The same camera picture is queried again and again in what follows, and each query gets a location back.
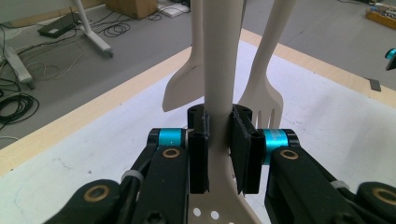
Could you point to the grey tape piece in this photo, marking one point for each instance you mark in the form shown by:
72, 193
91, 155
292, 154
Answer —
375, 84

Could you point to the open cardboard box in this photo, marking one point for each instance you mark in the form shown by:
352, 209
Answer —
134, 7

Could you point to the slotted beige spatula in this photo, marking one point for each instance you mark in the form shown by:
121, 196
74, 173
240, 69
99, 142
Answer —
261, 93

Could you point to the white grid mat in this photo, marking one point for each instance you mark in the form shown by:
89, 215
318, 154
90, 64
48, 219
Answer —
311, 109

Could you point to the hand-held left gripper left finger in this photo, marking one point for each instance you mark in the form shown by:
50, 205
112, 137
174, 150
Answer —
197, 155

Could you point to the perforated beige skimmer spoon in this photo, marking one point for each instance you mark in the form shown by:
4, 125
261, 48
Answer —
219, 62

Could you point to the black flat device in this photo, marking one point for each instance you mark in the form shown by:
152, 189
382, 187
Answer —
59, 26

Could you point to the solid beige spatula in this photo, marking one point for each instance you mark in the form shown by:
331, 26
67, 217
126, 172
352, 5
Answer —
183, 87

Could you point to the brown box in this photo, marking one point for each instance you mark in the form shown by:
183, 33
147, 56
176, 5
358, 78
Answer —
383, 17

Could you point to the white stand leg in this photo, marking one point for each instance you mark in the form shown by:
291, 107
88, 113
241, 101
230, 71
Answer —
93, 37
17, 67

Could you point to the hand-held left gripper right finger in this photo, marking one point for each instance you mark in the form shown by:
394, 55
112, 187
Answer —
249, 161

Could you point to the white flat board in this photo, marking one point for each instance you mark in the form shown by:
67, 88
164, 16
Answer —
174, 9

